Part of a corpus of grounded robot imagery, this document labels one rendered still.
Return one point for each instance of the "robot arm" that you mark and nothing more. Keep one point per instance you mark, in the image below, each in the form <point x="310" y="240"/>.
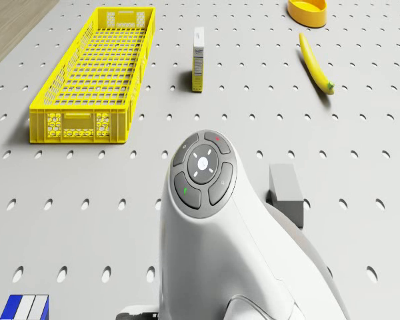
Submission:
<point x="220" y="233"/>

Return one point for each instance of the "yellow bowl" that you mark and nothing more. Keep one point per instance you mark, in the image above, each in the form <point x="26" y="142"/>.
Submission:
<point x="308" y="15"/>

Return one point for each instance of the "puzzle cube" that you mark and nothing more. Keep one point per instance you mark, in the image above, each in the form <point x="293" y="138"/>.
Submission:
<point x="23" y="308"/>

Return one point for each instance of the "yellow and white carton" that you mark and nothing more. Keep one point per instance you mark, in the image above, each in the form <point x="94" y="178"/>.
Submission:
<point x="198" y="66"/>

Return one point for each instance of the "yellow basket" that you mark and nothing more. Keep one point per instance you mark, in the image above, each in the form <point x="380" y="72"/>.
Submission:
<point x="78" y="130"/>

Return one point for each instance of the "grey cube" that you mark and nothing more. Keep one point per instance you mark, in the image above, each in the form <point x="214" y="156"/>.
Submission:
<point x="286" y="190"/>

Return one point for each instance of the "banana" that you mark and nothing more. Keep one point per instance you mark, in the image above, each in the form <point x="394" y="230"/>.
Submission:
<point x="315" y="66"/>

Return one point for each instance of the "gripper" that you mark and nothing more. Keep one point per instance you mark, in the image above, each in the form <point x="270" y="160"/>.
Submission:
<point x="136" y="313"/>

